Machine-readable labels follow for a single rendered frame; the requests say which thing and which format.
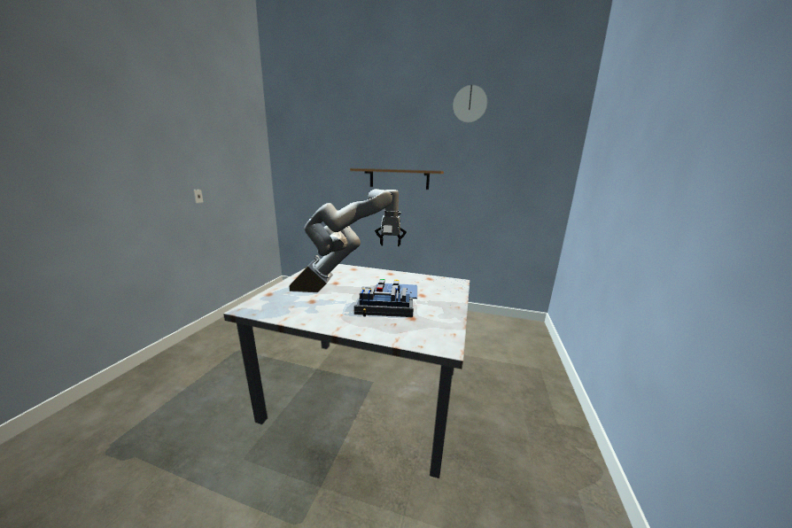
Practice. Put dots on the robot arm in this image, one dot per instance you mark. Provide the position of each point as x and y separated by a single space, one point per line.
344 240

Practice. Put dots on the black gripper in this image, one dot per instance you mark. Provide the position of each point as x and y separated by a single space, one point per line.
394 221

